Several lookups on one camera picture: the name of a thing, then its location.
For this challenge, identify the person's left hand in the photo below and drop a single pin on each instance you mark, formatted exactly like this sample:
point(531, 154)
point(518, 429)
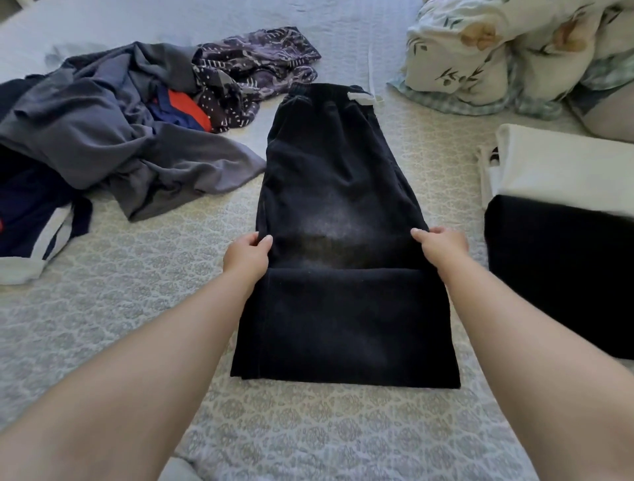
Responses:
point(245, 260)

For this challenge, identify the person's right hand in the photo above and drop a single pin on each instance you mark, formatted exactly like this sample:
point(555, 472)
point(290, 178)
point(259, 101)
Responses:
point(446, 250)

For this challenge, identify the person's left thumb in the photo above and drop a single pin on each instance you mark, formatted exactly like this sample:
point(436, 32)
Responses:
point(265, 246)

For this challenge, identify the person's right thumb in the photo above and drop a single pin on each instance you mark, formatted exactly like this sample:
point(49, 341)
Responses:
point(421, 238)

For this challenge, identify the black faded jeans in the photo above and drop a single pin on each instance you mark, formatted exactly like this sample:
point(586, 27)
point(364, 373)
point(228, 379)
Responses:
point(337, 238)

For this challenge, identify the person's left forearm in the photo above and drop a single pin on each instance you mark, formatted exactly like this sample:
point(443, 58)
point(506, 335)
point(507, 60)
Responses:
point(133, 386)

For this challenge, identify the person's right forearm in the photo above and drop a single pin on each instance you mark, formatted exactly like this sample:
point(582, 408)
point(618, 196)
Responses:
point(540, 371)

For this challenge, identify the patterned grey bedspread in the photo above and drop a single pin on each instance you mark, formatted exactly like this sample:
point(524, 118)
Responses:
point(148, 277)

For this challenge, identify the folded black garment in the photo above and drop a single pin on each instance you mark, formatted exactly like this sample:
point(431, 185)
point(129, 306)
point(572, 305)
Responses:
point(559, 272)

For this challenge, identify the folded white garment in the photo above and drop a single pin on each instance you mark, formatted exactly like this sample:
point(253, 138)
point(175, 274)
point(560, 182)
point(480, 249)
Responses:
point(559, 168)

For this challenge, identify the red and blue garment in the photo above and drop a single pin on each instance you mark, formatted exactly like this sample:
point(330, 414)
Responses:
point(186, 111)

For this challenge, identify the purple patterned garment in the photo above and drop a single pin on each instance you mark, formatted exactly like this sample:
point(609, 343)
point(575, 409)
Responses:
point(252, 69)

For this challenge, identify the grey sweatshirt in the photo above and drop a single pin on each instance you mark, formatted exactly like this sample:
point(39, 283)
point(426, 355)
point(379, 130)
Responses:
point(124, 129)

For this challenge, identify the floral white duvet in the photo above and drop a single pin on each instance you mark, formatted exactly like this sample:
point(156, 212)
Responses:
point(515, 49)

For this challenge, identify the navy garment with white stripes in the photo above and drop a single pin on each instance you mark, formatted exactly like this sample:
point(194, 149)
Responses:
point(34, 218)

